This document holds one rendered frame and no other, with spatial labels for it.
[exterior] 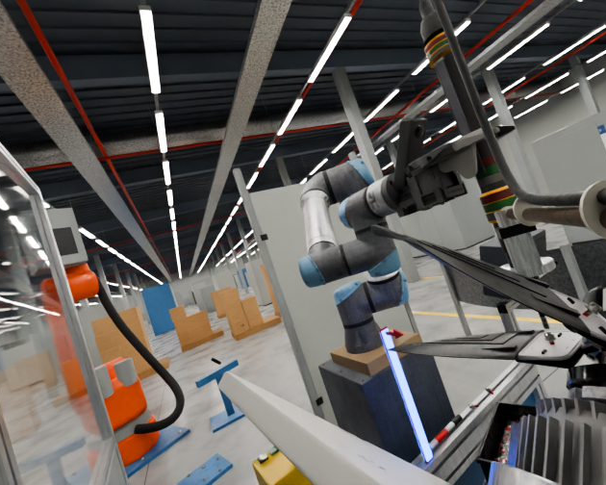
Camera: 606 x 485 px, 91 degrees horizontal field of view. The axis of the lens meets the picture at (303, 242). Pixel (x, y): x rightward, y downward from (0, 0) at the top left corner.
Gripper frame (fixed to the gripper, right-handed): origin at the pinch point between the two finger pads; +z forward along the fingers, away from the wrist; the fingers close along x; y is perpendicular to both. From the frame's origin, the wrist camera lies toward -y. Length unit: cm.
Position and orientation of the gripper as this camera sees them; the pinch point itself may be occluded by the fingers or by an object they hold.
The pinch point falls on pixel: (494, 128)
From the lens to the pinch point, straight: 51.8
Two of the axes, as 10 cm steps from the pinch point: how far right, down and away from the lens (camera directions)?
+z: 4.6, -2.0, -8.6
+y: 3.2, 9.4, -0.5
